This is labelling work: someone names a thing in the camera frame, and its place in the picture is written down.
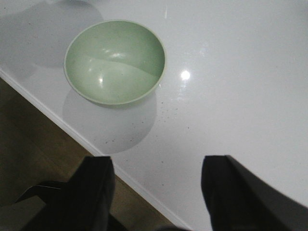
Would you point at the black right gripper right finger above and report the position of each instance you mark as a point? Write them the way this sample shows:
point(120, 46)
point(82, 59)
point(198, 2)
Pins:
point(238, 200)

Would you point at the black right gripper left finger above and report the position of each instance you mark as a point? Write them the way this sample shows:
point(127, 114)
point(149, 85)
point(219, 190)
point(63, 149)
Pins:
point(84, 202)

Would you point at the green bowl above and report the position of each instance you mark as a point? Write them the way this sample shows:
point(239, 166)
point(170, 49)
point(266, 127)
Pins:
point(115, 62)

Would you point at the grey chair below table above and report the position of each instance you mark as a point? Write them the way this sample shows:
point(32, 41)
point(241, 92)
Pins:
point(15, 216)

